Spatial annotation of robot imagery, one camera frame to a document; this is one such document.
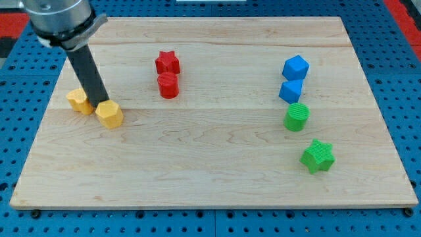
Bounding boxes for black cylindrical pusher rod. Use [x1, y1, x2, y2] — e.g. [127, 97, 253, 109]
[66, 45, 109, 108]

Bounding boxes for yellow hexagon block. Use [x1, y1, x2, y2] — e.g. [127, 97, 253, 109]
[95, 100, 124, 129]

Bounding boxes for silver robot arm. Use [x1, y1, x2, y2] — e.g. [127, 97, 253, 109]
[21, 0, 109, 107]

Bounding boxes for red circle block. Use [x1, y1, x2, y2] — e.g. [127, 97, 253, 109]
[157, 72, 179, 99]

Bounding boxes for green circle block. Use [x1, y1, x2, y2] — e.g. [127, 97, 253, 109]
[284, 103, 310, 132]

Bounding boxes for yellow heart block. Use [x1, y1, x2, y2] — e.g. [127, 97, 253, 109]
[66, 88, 94, 115]

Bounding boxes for red star block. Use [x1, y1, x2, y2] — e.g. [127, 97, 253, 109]
[155, 51, 180, 74]

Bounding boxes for wooden board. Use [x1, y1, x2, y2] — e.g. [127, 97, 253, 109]
[10, 16, 418, 210]

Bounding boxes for blue triangle block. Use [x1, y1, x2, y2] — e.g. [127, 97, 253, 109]
[279, 80, 303, 104]

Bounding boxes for blue cube block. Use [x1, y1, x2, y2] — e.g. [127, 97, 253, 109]
[282, 55, 310, 80]

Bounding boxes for green star block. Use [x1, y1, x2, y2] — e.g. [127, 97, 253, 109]
[300, 139, 335, 174]

